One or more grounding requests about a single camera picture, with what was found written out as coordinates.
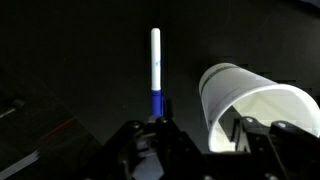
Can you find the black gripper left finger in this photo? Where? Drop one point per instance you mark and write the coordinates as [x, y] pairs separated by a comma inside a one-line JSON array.
[[136, 141]]

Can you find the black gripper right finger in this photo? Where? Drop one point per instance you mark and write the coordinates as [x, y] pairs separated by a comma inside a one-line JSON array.
[[281, 151]]

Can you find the white blue-capped marker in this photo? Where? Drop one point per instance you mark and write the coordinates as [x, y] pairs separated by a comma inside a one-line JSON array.
[[156, 90]]

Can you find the white paper cup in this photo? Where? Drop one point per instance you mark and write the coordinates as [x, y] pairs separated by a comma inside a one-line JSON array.
[[225, 86]]

